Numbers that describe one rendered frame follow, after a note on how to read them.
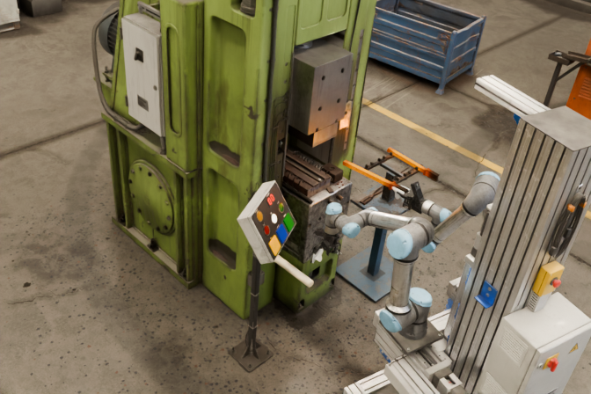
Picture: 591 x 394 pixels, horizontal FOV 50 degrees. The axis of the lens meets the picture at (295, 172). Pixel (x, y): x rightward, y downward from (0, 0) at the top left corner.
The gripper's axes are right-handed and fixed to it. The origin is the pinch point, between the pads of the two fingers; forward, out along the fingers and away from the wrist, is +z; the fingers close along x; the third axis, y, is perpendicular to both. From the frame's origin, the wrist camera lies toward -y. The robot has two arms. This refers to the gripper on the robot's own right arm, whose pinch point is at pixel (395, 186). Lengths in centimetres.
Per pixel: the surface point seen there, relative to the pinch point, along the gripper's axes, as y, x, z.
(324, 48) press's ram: -66, -7, 52
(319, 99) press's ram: -45, -23, 40
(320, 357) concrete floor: 112, -42, 7
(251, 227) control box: -3, -85, 24
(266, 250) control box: 9, -82, 16
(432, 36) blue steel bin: 52, 323, 186
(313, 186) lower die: 13.0, -19.9, 41.9
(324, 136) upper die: -19.5, -15.6, 40.7
